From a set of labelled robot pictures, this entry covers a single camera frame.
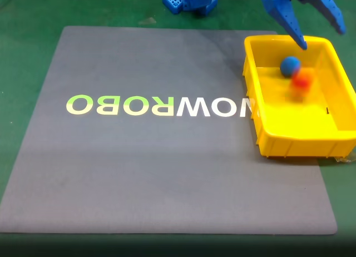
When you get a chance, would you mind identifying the red ball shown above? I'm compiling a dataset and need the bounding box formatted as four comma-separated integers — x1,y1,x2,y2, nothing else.
288,67,314,102

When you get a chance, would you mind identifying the blue ball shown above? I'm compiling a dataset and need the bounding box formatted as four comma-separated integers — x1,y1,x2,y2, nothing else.
279,56,301,78

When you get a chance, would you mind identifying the yellow plastic bin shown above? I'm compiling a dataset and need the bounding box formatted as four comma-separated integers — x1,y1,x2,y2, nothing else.
242,34,356,159

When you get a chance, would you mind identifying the clear plastic scrap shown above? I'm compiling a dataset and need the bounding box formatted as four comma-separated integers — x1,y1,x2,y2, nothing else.
334,155,356,165

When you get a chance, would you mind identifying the grey mat with NOWROBO print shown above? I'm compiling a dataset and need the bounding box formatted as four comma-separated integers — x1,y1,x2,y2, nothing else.
0,25,338,236

